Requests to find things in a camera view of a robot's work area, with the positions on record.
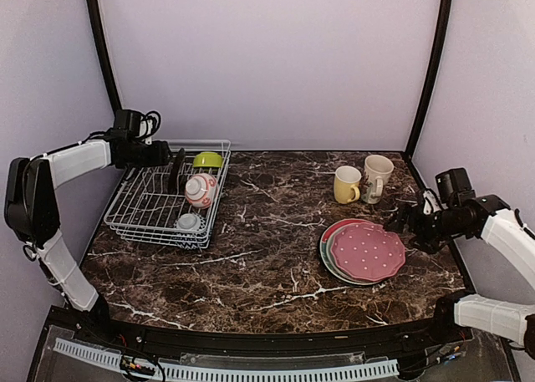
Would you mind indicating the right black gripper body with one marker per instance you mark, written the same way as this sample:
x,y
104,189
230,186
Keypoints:
x,y
430,231

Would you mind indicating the white bowl with red pattern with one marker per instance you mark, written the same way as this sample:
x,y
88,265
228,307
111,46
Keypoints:
x,y
201,190

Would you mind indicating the black front rail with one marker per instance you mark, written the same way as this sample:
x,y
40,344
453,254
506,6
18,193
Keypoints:
x,y
401,340

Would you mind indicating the pink rimmed plate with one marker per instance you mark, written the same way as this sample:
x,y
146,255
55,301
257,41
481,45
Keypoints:
x,y
368,252

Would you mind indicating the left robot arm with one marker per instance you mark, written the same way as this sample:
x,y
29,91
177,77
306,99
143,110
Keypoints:
x,y
32,212

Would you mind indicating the right black frame post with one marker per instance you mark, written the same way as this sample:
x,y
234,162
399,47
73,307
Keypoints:
x,y
438,43

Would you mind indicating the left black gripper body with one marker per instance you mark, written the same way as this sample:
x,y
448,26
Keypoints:
x,y
147,159

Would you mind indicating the white patterned mug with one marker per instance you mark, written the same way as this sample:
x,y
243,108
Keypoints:
x,y
377,172

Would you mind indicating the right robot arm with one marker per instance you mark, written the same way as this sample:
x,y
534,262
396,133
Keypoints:
x,y
454,210

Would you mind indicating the white slotted cable duct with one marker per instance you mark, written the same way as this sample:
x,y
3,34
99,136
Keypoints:
x,y
204,367

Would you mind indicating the pale yellow mug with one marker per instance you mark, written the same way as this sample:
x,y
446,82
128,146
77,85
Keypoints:
x,y
346,184

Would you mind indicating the white wire dish rack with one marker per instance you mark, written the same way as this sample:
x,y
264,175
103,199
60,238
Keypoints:
x,y
143,211

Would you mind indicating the small blue patterned bowl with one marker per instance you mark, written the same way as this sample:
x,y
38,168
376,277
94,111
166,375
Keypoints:
x,y
190,224

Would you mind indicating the light blue plate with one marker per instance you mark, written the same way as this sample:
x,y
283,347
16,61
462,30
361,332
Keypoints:
x,y
331,257

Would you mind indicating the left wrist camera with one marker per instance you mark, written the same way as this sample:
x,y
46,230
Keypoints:
x,y
150,123

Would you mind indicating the black frame post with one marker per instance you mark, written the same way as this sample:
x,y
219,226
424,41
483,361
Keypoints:
x,y
438,43
97,28

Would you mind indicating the left black frame post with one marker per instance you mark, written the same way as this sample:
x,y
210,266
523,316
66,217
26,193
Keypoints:
x,y
97,28

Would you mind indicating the lime green bowl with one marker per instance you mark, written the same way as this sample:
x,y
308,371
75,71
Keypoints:
x,y
208,159

